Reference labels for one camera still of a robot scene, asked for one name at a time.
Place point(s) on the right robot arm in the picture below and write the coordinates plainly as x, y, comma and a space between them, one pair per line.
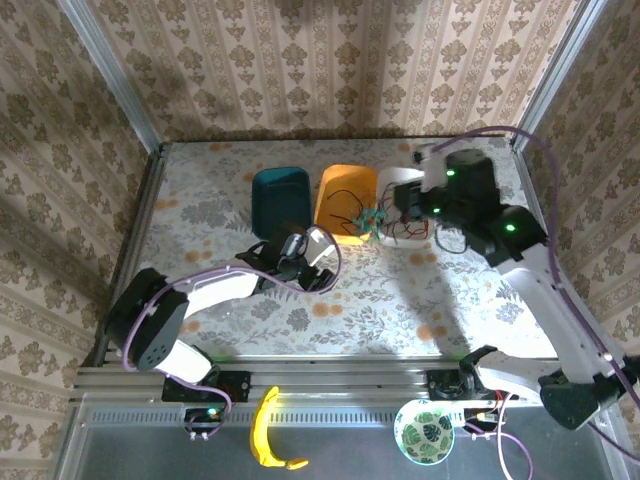
550, 300

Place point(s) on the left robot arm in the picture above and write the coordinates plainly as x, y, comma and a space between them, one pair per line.
220, 290

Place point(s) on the white plastic bin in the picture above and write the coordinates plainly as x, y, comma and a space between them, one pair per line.
400, 175

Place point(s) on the floral patterned tablecloth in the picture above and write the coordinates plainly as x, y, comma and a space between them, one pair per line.
350, 320

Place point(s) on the orange plastic bin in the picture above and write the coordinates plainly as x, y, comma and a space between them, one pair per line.
345, 185

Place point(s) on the teal plastic bin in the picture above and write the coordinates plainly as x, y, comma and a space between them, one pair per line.
282, 200

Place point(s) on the yellow banana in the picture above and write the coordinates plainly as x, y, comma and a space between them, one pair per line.
260, 430

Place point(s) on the grey metal shelf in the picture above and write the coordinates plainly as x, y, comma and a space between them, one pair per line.
350, 450

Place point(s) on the small black control board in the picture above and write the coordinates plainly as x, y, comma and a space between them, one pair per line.
482, 420
205, 420

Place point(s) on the leaf pattern bowl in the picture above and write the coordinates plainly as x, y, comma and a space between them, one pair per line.
424, 432

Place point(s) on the aluminium table rail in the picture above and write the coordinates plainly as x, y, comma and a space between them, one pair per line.
325, 372

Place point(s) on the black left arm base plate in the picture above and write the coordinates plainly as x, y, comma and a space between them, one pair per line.
235, 385

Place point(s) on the aluminium frame post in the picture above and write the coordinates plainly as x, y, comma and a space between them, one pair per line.
555, 75
115, 80

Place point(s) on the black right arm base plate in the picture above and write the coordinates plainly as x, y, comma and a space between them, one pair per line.
445, 385

